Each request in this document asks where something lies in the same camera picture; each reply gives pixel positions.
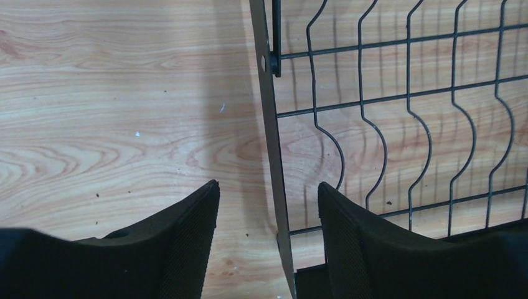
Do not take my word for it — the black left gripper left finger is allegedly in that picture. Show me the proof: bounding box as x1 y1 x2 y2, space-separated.
1 180 220 298

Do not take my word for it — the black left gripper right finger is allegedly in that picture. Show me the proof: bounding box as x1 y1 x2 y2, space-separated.
318 183 527 298

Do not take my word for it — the black wire dish rack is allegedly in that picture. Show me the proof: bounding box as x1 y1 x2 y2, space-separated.
250 1 527 298

